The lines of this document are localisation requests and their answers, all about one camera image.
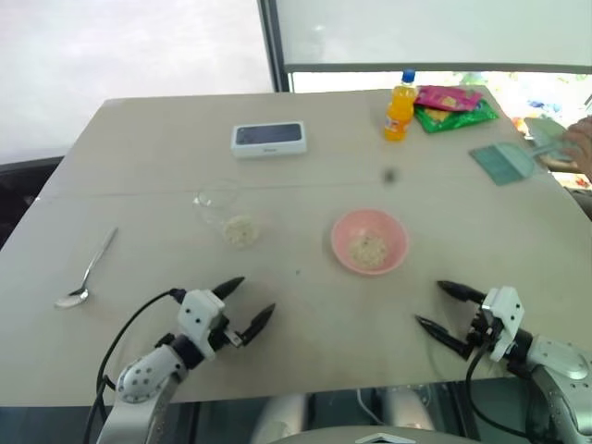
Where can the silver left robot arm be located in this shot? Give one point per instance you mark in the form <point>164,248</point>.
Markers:
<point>143,374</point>

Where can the grey rounded robot leg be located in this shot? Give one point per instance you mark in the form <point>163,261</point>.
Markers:
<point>277,416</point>
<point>407,409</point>

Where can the white phone box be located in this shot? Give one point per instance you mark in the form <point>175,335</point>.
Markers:
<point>269,137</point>

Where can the clear glass cup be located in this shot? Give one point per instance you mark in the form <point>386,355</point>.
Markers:
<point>216,200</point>

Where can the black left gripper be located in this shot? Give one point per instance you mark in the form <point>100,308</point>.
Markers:
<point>221,335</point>

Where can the silver metal spoon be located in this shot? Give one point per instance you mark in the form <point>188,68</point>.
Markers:
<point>74,299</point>

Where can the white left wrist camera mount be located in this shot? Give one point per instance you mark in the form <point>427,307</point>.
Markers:
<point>200,316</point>

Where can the light green hand brush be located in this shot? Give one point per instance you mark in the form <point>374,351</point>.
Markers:
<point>546,130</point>

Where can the white roller blind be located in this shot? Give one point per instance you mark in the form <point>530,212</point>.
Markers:
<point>435,32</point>

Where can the dark window frame post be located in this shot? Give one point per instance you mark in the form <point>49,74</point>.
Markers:
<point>273,46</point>

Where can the person's bare hand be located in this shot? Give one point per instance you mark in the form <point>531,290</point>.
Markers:
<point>580,139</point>

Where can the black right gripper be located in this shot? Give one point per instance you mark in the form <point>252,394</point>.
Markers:
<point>483,329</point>

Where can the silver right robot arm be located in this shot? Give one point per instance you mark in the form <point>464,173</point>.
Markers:
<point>555,370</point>

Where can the pink bowl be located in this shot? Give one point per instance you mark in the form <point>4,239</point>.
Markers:
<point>370,221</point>

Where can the orange juice bottle blue cap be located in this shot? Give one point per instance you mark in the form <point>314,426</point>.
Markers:
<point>398,115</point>

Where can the grey robot torso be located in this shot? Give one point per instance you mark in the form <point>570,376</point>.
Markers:
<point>370,437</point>

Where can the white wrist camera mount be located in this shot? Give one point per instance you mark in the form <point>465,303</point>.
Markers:
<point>200,316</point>
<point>504,314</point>

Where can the green snack bag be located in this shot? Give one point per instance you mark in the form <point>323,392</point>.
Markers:
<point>455,121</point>

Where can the pink snack bag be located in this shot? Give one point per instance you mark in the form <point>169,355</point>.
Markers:
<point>446,97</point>

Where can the green dustpan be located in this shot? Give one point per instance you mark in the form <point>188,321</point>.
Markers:
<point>504,162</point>

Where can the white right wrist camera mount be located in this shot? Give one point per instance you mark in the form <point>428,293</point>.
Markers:
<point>504,314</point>

